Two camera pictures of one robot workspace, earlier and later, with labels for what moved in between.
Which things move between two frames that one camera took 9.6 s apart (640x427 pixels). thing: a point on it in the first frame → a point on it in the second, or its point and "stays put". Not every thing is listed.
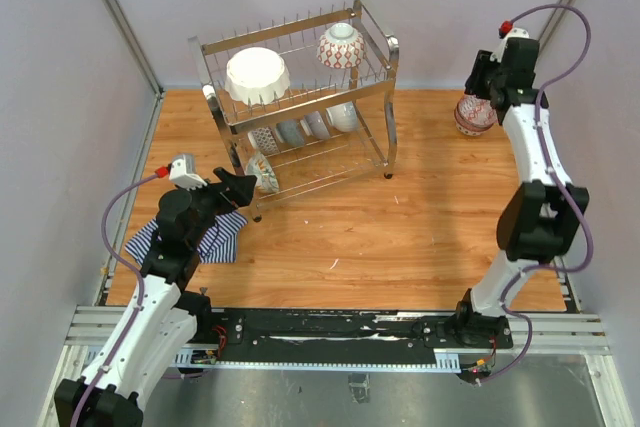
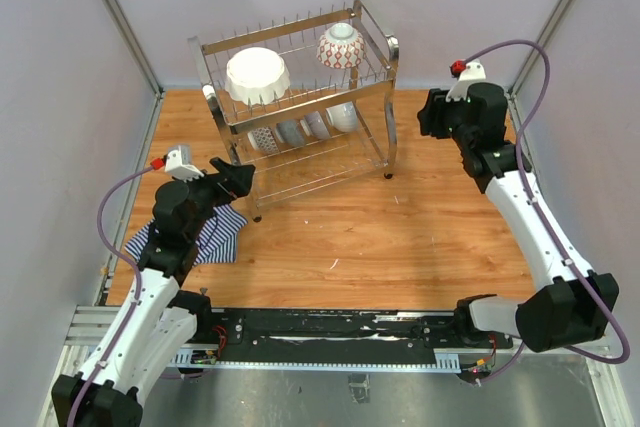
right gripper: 481,63 → 431,115
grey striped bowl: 314,125 stays put
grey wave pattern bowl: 289,133 stays put
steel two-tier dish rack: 303,100 stays put
